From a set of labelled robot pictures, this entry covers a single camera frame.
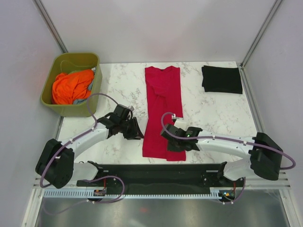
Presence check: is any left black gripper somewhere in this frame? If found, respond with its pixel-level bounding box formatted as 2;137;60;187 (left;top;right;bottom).
119;117;144;140

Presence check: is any magenta red t shirt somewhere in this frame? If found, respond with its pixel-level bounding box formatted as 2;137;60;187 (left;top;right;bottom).
143;66;186;161

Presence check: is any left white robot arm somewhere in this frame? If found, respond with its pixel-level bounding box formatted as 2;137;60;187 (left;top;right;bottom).
35;105;144;189

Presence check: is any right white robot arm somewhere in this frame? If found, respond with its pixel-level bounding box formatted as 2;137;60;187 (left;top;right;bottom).
160;124;283;186

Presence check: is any folded black t shirt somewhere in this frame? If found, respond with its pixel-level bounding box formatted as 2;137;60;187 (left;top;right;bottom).
201;66;243;94

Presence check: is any orange t shirt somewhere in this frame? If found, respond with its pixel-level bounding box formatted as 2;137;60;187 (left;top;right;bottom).
51;69;95;105

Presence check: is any olive green plastic bin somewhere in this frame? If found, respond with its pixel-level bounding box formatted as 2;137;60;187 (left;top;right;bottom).
40;52;102;117

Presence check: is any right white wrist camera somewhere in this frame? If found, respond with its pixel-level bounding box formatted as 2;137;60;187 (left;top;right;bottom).
171;114;187;131

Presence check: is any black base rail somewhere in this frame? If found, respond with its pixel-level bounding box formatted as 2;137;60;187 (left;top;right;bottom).
76;164;244;193

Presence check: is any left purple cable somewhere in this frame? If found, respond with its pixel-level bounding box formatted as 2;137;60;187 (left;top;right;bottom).
39;93;125;204

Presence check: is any white slotted cable duct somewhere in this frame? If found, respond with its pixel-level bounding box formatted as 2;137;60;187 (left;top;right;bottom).
43;188;235;199

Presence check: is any left aluminium frame post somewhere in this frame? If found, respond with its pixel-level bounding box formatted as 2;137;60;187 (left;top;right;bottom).
32;0;68;53

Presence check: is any aluminium frame post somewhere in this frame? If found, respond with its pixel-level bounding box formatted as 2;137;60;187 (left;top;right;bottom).
239;0;284;69
32;0;68;53

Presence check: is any right aluminium frame post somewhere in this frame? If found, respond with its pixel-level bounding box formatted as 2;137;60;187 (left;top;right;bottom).
239;0;284;69

